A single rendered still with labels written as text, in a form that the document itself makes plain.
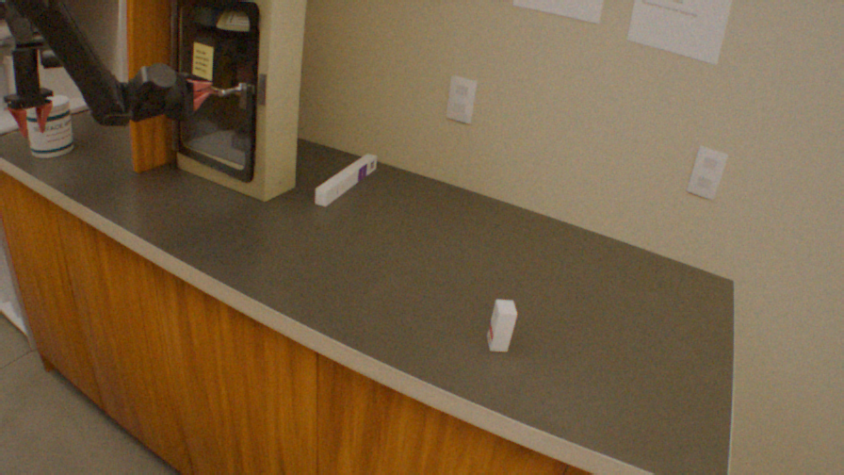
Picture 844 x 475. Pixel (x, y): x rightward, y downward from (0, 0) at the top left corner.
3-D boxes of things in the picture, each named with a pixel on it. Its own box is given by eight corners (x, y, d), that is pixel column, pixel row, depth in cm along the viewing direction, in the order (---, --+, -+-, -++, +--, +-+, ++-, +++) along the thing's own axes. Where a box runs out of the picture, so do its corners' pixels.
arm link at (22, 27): (14, 16, 99) (12, 18, 93) (65, 12, 106) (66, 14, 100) (19, 69, 104) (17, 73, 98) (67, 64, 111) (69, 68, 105)
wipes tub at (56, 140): (61, 139, 147) (56, 92, 140) (81, 149, 143) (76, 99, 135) (24, 152, 137) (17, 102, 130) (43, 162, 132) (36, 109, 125)
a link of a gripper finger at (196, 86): (220, 75, 110) (186, 84, 103) (219, 107, 114) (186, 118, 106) (200, 71, 113) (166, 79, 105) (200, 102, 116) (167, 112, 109)
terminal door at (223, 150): (177, 151, 135) (176, -7, 116) (253, 185, 122) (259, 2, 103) (174, 151, 134) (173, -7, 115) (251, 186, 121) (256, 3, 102)
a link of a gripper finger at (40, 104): (56, 133, 111) (52, 94, 107) (29, 141, 106) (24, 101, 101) (43, 127, 114) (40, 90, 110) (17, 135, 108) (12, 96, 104)
